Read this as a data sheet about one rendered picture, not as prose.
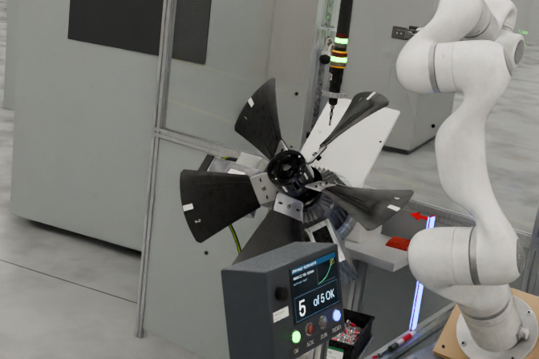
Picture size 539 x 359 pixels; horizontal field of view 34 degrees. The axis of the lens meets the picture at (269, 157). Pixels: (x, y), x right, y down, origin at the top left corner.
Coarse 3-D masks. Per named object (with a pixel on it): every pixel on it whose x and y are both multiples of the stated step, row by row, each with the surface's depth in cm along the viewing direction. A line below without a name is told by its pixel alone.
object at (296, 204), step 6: (276, 198) 251; (282, 198) 252; (288, 198) 253; (276, 204) 251; (282, 204) 252; (294, 204) 254; (300, 204) 254; (276, 210) 250; (282, 210) 251; (288, 210) 252; (294, 210) 253; (300, 210) 254; (294, 216) 252; (300, 216) 253
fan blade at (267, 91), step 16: (272, 80) 272; (256, 96) 276; (272, 96) 269; (256, 112) 274; (272, 112) 267; (240, 128) 280; (256, 128) 274; (272, 128) 266; (256, 144) 274; (272, 144) 266
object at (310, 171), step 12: (276, 156) 255; (288, 156) 255; (300, 156) 252; (276, 168) 253; (300, 168) 250; (312, 168) 262; (276, 180) 250; (288, 180) 249; (300, 180) 249; (312, 180) 254; (288, 192) 252; (300, 192) 253; (312, 192) 257
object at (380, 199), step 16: (336, 192) 245; (352, 192) 245; (368, 192) 246; (384, 192) 246; (400, 192) 245; (352, 208) 238; (368, 208) 237; (384, 208) 237; (400, 208) 237; (368, 224) 232
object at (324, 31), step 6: (318, 30) 298; (324, 30) 298; (330, 30) 298; (336, 30) 300; (318, 36) 299; (324, 36) 299; (330, 36) 299; (318, 42) 299; (324, 42) 299; (318, 48) 300; (324, 48) 300
